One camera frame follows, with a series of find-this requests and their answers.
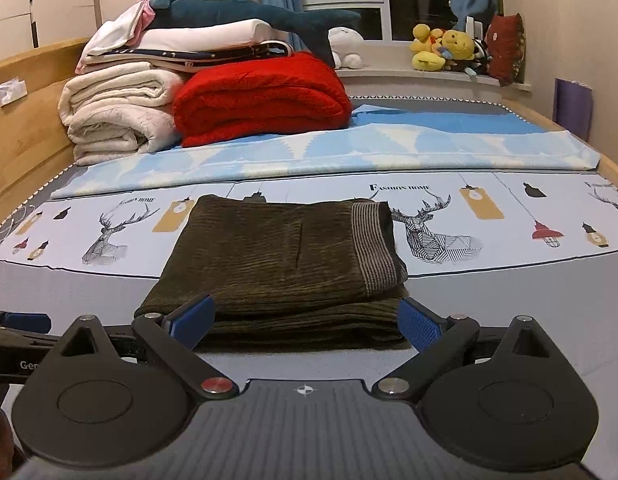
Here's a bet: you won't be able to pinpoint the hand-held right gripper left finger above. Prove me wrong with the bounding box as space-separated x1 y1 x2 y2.
52 294 240 403

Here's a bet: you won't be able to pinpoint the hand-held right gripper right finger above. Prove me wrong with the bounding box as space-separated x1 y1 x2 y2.
371 297 560 400

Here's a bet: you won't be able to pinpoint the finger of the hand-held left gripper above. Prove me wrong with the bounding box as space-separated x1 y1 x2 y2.
0 311 62 348

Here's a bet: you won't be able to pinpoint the dark olive corduroy pants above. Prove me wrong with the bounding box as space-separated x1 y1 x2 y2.
134 195 410 352

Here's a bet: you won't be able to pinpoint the deer print bed sheet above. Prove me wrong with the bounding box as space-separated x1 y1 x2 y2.
0 170 618 282

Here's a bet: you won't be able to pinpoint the light blue patterned blanket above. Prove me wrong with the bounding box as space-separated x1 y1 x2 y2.
49 104 602 201

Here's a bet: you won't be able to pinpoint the cream folded blanket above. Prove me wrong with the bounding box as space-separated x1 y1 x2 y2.
59 67 188 167

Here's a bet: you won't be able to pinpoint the tissue pack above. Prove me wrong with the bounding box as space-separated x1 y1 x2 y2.
0 77 29 110

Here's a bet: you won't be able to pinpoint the red fleece blanket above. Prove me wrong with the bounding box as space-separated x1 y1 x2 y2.
171 51 354 149

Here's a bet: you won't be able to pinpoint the white window sill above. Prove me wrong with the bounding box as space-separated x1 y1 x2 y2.
334 66 533 94

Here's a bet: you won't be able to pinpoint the purple bag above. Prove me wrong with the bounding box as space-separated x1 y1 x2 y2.
554 78 592 142

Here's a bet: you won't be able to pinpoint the navy star print blanket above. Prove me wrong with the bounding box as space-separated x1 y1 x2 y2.
84 40 295 69

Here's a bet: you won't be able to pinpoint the black white striped plush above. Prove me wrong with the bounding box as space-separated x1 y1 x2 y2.
466 37 494 78

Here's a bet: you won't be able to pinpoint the yellow plush toy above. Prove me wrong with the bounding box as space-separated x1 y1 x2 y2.
439 30 478 69
409 23 449 71

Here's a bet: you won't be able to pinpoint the white folded duvet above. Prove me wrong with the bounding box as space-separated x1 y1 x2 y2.
82 18 290 57

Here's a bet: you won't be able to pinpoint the white plush toy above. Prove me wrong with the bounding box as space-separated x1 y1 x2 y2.
327 26 365 70

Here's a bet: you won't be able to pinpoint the dark red pillow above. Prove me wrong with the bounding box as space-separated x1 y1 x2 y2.
486 13 526 87

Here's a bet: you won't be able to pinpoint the pink cloth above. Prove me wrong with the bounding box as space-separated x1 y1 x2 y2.
76 0 157 75

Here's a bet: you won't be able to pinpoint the blue shark plush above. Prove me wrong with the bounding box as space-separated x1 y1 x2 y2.
148 0 363 69

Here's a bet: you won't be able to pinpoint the white wardrobe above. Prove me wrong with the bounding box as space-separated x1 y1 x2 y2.
0 0 98 64

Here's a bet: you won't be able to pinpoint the wooden bed frame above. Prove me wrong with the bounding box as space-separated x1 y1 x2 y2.
0 36 618 221

